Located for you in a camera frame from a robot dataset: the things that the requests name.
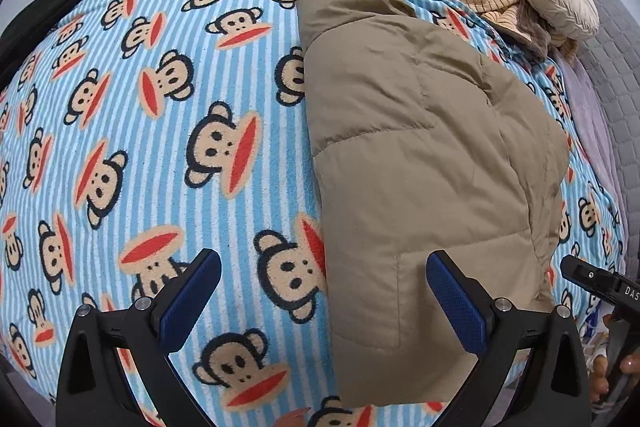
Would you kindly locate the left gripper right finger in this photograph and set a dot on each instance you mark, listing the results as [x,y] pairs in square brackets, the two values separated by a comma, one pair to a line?
[553,389]

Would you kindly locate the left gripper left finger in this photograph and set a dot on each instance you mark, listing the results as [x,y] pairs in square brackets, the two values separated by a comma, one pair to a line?
[93,389]

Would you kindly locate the tan puffer jacket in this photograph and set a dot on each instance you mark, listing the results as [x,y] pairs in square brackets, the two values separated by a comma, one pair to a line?
[420,142]

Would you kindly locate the person right hand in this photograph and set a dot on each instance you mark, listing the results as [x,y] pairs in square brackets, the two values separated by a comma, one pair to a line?
[614,373]

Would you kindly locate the grey quilted headboard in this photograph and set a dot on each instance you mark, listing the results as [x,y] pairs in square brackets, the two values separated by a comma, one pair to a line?
[605,100]

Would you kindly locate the monkey print striped blanket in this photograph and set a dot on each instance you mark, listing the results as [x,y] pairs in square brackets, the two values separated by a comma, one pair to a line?
[139,132]

